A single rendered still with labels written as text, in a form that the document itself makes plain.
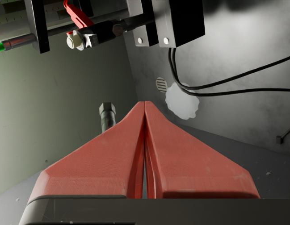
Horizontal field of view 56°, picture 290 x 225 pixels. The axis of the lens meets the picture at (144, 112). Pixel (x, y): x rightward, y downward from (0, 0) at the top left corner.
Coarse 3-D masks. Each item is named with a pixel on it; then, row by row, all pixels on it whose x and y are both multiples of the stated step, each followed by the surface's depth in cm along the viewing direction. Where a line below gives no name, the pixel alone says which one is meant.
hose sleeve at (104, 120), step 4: (104, 112) 37; (108, 112) 36; (112, 112) 37; (104, 116) 36; (108, 116) 36; (112, 116) 36; (104, 120) 35; (108, 120) 35; (112, 120) 35; (104, 124) 35; (108, 124) 35; (112, 124) 35; (104, 128) 34; (108, 128) 34
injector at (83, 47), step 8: (136, 16) 42; (144, 16) 43; (152, 16) 44; (96, 24) 38; (104, 24) 38; (112, 24) 39; (120, 24) 38; (128, 24) 41; (136, 24) 42; (144, 24) 43; (80, 32) 36; (88, 32) 36; (96, 32) 37; (104, 32) 38; (112, 32) 39; (120, 32) 37; (104, 40) 39; (80, 48) 37
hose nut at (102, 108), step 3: (105, 102) 38; (108, 102) 38; (102, 105) 38; (105, 105) 37; (108, 105) 37; (111, 105) 38; (99, 108) 38; (102, 108) 37; (105, 108) 37; (108, 108) 37; (111, 108) 37; (114, 108) 38; (102, 111) 37; (114, 111) 38; (114, 114) 38
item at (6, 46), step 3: (0, 42) 49; (3, 42) 48; (6, 42) 48; (0, 45) 48; (3, 45) 48; (6, 45) 48; (9, 45) 49; (0, 48) 48; (3, 48) 48; (6, 48) 49; (9, 48) 49
